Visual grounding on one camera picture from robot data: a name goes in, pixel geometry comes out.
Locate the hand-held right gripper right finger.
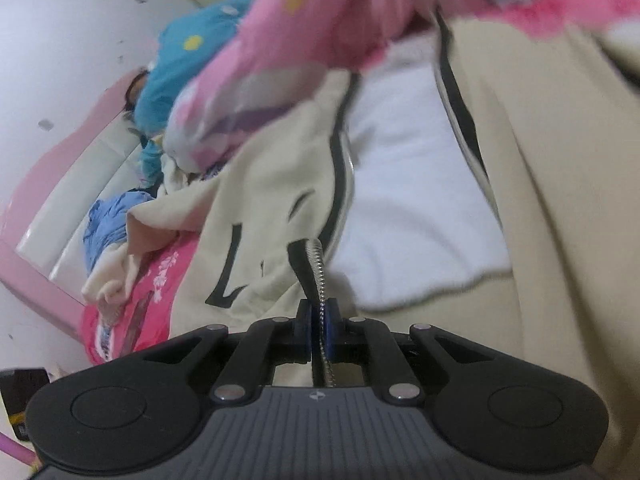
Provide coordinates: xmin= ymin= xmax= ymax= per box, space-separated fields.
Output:
xmin=320 ymin=300 xmax=493 ymax=406

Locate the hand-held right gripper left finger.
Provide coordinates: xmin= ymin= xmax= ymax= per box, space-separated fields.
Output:
xmin=142 ymin=300 xmax=315 ymax=406

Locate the beige zip jacket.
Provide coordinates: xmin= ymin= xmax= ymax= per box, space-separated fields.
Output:
xmin=125 ymin=10 xmax=640 ymax=480

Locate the pink printed bedsheet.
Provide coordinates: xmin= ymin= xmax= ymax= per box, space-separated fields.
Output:
xmin=81 ymin=234 xmax=202 ymax=367

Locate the cream cloth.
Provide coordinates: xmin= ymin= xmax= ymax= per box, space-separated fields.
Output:
xmin=81 ymin=246 xmax=151 ymax=323

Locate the light blue cloth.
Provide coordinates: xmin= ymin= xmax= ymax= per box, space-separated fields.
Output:
xmin=82 ymin=189 xmax=157 ymax=273

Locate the white padded headboard panel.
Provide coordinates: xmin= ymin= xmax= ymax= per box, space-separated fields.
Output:
xmin=15 ymin=115 xmax=147 ymax=306

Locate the pink printed quilt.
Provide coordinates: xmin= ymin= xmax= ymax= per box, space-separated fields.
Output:
xmin=165 ymin=0 xmax=640 ymax=173

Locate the blue quilt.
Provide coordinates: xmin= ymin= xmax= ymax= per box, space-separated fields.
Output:
xmin=134 ymin=0 xmax=256 ymax=186

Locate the dark box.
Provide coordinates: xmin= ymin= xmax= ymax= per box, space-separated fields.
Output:
xmin=0 ymin=367 xmax=52 ymax=442

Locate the pink bed headboard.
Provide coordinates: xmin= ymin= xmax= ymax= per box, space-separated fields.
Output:
xmin=0 ymin=67 xmax=151 ymax=361

